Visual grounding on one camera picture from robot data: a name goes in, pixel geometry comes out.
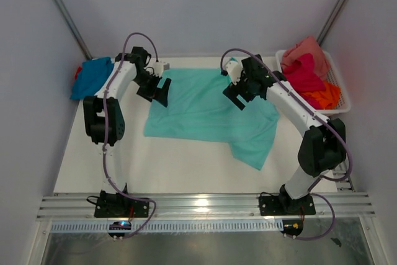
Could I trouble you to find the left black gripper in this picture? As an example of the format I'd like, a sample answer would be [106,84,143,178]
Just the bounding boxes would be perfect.
[133,71,171,107]

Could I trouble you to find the teal t shirt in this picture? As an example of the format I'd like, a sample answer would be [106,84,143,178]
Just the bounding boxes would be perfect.
[143,68,280,170]

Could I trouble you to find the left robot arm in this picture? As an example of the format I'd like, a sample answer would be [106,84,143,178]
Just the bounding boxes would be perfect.
[83,47,171,218]

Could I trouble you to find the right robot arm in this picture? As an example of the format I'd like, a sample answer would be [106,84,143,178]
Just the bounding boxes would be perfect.
[220,55,347,215]

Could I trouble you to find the magenta t shirt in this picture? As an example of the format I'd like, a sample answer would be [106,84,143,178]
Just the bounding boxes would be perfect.
[282,53,326,110]

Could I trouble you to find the blue folded t shirt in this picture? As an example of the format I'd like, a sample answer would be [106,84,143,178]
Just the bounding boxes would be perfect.
[70,57,114,100]

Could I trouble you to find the red folded t shirt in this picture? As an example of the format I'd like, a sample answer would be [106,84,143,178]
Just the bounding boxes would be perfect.
[74,66,82,80]

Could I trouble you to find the salmon pink t shirt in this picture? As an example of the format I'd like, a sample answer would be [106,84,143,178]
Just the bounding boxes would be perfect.
[281,36,331,81]

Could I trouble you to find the orange t shirt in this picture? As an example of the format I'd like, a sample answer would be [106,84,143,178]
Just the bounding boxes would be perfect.
[300,81,341,110]

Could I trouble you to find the white plastic basket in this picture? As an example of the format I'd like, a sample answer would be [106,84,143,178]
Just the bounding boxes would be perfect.
[275,49,351,115]

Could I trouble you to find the left black controller board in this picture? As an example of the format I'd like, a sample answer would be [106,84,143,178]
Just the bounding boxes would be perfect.
[108,220,132,238]

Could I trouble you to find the black controller board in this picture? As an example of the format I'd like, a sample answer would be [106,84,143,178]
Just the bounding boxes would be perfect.
[108,220,132,238]
[282,220,304,237]

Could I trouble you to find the right black controller board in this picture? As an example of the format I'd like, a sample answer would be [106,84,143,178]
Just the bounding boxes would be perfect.
[282,220,304,237]

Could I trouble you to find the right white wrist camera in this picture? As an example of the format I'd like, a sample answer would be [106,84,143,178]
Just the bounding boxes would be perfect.
[221,58,243,85]

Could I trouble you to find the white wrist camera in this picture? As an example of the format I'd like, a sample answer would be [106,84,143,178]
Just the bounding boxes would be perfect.
[152,61,170,77]
[221,58,243,85]

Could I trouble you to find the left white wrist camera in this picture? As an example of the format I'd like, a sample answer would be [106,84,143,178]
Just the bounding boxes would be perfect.
[152,61,170,77]

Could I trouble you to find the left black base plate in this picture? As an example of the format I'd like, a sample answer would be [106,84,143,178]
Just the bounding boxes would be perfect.
[94,198,149,218]

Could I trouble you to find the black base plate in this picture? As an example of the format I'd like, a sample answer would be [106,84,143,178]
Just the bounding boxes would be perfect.
[258,192,316,216]
[94,198,149,218]

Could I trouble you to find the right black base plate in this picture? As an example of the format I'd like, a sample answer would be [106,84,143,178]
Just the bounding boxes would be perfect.
[258,192,316,216]

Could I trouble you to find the white slotted cable duct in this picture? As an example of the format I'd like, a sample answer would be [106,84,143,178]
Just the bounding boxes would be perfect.
[50,218,282,233]

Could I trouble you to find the left corner frame post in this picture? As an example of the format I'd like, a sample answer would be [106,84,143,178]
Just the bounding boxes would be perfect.
[52,0,93,60]

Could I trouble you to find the corner frame post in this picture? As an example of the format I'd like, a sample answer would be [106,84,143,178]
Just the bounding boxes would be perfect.
[52,0,93,60]
[316,0,349,46]

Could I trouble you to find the aluminium front rail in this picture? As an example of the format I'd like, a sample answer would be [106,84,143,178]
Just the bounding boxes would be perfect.
[37,192,375,220]

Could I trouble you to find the right corner frame post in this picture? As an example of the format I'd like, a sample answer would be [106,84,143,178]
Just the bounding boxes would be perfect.
[316,0,349,46]

